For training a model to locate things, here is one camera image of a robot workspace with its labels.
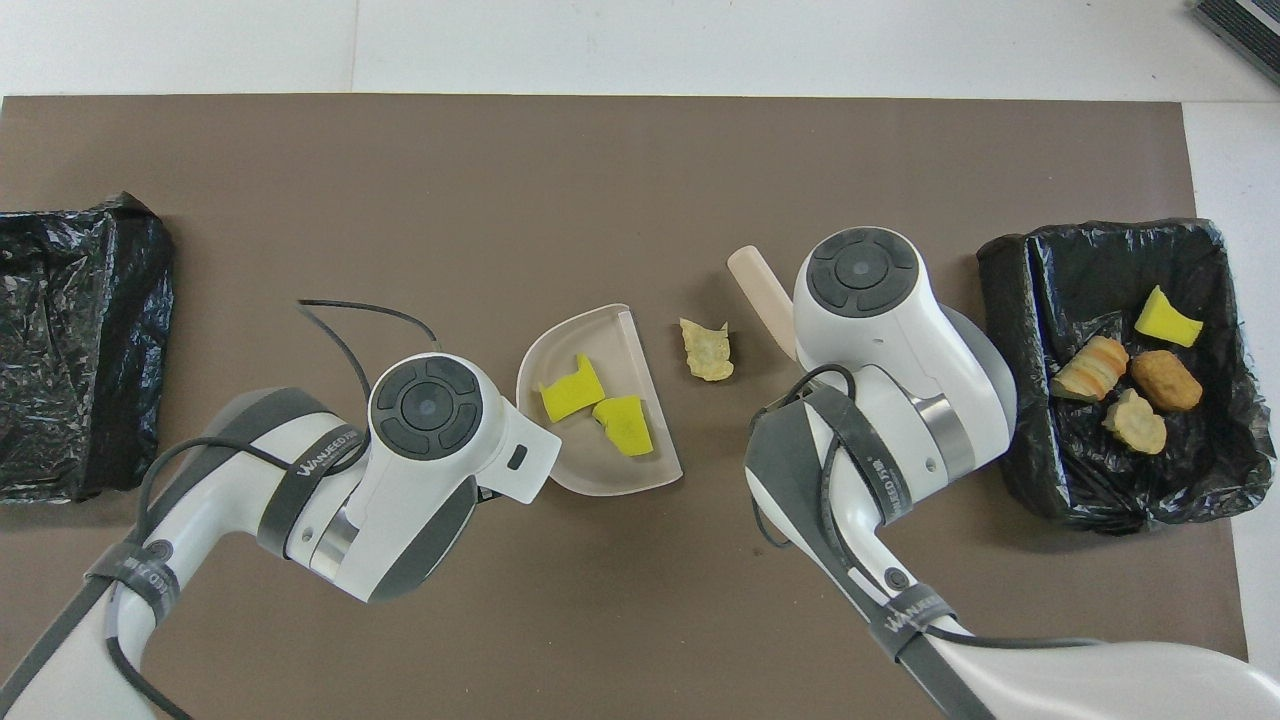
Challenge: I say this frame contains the dark grey ribbed panel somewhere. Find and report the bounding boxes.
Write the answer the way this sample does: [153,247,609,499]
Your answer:
[1190,0,1280,86]

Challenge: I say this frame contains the bin lined with black bag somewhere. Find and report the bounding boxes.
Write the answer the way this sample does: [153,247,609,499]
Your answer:
[0,191,177,505]
[976,218,1277,536]

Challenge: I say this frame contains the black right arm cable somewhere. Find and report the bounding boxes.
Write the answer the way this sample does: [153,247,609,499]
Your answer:
[750,365,1101,651]

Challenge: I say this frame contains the pale striped bread piece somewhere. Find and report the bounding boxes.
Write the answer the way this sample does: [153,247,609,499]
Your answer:
[1050,336,1130,403]

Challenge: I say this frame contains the brown bread loaf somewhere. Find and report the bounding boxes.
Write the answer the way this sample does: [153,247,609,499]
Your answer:
[1130,349,1204,413]

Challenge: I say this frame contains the beige hand brush black bristles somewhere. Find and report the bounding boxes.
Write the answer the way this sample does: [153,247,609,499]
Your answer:
[727,246,799,361]

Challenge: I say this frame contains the pale food piece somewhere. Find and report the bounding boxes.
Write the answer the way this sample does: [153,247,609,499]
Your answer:
[679,317,736,383]

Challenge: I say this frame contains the pale lumpy bread piece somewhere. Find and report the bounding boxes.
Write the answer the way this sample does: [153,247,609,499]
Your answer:
[1102,388,1169,456]

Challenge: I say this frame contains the beige plastic dustpan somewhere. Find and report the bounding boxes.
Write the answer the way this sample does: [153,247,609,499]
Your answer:
[515,303,685,497]

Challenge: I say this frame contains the brown table mat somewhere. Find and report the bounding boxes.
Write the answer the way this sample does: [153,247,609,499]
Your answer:
[0,95,1253,720]

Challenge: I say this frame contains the yellow sponge piece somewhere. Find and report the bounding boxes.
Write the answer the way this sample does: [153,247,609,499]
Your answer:
[1133,285,1205,349]
[592,394,655,458]
[538,353,607,423]

